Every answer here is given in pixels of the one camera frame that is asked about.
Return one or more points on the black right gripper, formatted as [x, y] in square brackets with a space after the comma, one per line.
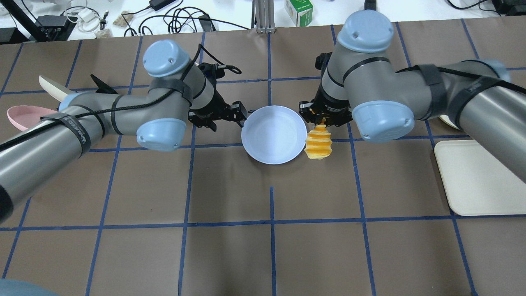
[331, 107]

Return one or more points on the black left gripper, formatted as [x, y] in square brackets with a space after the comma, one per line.
[212, 110]

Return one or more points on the yellow ridged bread loaf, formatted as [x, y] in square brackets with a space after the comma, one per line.
[318, 142]

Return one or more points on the blue plate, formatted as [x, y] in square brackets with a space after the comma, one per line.
[274, 135]

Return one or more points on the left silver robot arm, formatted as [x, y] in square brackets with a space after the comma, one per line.
[181, 90]

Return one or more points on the white round plate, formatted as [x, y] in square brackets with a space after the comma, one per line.
[445, 119]

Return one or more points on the cream plate in rack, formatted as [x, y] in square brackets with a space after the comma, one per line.
[54, 89]

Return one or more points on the pink plate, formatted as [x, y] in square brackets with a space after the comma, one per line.
[24, 117]

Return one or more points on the green white box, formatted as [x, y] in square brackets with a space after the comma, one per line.
[300, 11]

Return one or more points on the white rectangular tray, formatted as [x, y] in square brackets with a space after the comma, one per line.
[476, 183]

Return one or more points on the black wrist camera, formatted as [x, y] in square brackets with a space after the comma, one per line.
[212, 72]

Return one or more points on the aluminium frame post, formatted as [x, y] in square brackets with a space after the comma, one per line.
[263, 16]

